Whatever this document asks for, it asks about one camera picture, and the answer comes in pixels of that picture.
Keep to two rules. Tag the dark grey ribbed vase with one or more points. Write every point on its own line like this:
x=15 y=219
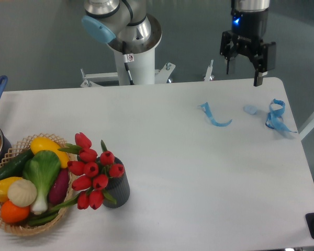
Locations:
x=117 y=191

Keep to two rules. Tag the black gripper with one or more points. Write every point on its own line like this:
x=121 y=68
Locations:
x=246 y=38

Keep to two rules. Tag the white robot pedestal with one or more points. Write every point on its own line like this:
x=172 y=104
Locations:
x=134 y=52

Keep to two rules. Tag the green bok choy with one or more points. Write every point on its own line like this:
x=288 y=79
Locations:
x=42 y=170

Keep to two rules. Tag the red tulip bouquet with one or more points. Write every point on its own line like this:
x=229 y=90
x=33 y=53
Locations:
x=92 y=171

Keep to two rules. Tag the purple sweet potato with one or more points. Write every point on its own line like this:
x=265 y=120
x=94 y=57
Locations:
x=58 y=191

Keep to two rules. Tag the yellow bell pepper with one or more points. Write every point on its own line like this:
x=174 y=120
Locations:
x=4 y=186

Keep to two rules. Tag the orange fruit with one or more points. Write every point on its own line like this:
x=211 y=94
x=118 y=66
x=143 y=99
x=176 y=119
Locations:
x=10 y=213

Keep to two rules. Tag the white metal base frame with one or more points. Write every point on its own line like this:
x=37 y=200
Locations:
x=161 y=76

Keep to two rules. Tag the curved blue tape strip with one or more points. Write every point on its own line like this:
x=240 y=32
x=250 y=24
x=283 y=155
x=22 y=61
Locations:
x=206 y=109

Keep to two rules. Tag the green cucumber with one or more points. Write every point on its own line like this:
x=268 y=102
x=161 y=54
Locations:
x=15 y=166

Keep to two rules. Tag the white steamed bun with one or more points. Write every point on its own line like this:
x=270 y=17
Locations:
x=22 y=193

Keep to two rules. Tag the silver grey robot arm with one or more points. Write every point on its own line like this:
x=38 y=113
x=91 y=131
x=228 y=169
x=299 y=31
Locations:
x=104 y=20

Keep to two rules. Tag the yellow squash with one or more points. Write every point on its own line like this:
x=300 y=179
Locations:
x=45 y=144

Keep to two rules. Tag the green pea pods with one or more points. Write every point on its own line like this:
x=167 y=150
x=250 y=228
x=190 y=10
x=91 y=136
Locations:
x=44 y=218

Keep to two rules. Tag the tangled blue tape strip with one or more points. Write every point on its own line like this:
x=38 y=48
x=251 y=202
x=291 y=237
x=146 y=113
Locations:
x=274 y=119

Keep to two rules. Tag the woven wicker basket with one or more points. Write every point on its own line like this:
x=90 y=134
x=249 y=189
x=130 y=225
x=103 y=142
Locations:
x=25 y=229

